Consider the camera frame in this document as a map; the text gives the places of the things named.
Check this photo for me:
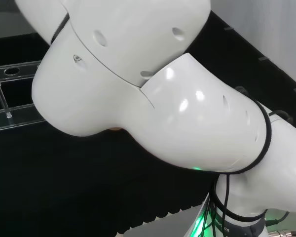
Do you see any clear acrylic funnel stand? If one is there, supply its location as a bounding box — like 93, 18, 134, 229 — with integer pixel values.
0, 61, 46, 132

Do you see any black cable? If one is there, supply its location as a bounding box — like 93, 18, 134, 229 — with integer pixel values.
222, 172, 231, 218

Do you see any grey base plate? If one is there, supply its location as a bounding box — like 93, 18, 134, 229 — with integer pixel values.
116, 206, 206, 237

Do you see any pale grey board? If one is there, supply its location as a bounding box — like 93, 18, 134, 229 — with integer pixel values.
209, 0, 296, 86

